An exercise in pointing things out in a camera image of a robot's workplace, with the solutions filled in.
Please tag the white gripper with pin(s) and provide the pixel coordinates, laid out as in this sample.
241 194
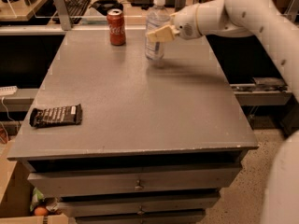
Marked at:
185 25

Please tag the clear plastic water bottle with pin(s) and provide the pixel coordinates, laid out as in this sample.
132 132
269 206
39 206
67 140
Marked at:
156 18

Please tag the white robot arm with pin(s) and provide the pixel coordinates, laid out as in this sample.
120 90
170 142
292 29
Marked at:
280 39

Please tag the red coke can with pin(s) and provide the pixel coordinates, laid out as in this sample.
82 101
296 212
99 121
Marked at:
115 21

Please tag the black headphones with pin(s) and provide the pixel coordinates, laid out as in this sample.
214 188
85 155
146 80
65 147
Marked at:
104 6

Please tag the black keyboard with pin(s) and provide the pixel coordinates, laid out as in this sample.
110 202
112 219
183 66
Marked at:
75 9

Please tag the grey drawer cabinet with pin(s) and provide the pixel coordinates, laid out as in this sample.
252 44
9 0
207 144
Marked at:
134 114

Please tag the black snack bar wrapper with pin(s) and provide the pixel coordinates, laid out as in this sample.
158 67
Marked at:
56 116

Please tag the white power strip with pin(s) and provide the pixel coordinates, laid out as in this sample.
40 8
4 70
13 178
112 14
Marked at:
8 90

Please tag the bottom grey drawer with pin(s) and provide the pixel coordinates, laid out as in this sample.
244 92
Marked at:
169 217

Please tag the grey drawer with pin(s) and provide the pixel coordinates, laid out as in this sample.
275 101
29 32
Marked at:
146 203
169 217
135 180

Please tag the top grey drawer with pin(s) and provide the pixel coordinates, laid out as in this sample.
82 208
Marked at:
135 180

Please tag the middle grey drawer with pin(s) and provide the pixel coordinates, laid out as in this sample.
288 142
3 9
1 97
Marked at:
146 203

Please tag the green snack bag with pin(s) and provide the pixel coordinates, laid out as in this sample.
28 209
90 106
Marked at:
37 199

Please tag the cardboard box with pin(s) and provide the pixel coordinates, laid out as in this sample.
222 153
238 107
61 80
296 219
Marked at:
15 194

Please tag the orange fruit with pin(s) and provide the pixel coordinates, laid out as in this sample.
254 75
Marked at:
41 211

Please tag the left metal bracket post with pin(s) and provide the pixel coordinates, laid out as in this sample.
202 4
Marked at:
63 15

